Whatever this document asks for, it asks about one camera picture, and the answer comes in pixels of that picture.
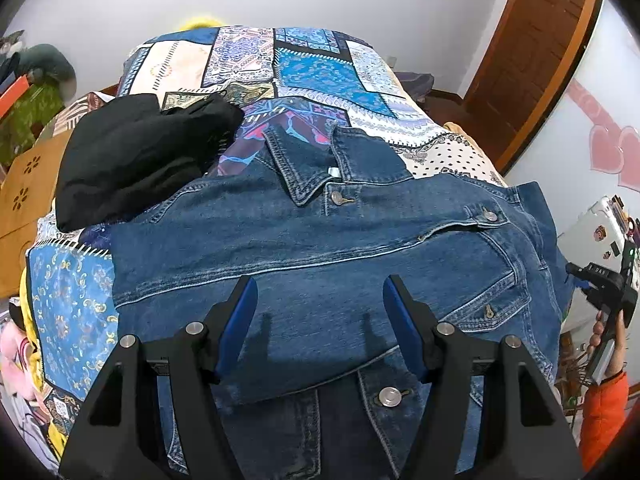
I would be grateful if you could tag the grey cloth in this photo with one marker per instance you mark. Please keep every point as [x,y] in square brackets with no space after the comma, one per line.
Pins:
[415,85]

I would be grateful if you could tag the brown wooden door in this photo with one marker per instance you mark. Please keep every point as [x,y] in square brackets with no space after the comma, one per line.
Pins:
[540,35]

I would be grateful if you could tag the pink plush toy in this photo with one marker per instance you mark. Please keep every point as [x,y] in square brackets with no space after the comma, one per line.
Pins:
[17,355]

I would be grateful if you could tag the white wardrobe door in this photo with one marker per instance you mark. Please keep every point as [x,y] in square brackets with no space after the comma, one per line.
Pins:
[560,125]

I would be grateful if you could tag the white stickered case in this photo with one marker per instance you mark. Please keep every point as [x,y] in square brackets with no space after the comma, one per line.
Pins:
[595,225]

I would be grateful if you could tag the blue denim jacket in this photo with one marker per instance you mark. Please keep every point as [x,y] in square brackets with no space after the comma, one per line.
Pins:
[325,240]

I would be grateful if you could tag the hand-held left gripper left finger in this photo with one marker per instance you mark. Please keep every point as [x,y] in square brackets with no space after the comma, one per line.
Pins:
[240,320]

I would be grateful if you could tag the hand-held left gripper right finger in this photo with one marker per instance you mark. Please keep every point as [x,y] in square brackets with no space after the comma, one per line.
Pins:
[400,320]

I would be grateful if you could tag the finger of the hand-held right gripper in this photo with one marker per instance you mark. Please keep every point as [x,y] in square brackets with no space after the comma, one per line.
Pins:
[577,272]

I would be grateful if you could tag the green patterned cloth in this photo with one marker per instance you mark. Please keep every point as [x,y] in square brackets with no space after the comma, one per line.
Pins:
[25,115]

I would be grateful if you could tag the orange box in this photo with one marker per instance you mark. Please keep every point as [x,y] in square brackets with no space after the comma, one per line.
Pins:
[12,95]

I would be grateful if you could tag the yellow plush toy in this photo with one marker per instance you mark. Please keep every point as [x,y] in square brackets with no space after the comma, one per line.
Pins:
[200,23]

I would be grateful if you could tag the yellow cloth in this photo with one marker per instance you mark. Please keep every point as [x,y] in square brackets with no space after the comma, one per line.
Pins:
[32,320]

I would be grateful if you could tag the light wooden folding table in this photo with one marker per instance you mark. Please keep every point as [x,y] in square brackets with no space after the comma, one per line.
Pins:
[25,210]

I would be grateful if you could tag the black folded garment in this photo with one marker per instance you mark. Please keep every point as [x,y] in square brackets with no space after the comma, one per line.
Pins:
[125,160]

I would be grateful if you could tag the grey plush toy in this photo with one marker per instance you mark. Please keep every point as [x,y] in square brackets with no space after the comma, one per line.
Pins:
[50,62]

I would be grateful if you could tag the person's right hand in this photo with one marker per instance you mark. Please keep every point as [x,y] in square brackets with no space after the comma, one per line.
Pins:
[597,331]

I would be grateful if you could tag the blue patchwork bedspread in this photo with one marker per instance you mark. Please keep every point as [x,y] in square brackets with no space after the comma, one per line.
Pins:
[310,70]

